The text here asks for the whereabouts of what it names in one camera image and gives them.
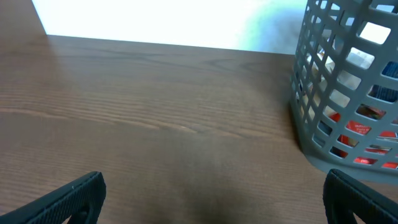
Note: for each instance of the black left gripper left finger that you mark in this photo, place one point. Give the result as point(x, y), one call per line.
point(79, 201)

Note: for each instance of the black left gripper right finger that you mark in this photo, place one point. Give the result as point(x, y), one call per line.
point(345, 198)

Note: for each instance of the red spaghetti packet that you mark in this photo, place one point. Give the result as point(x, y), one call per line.
point(354, 142)

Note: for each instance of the beige cookie bag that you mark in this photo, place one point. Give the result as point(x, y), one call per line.
point(355, 56)

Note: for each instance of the Kleenex tissue multipack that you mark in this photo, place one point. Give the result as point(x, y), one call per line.
point(384, 93)

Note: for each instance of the grey plastic basket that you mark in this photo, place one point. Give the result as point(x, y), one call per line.
point(336, 27)

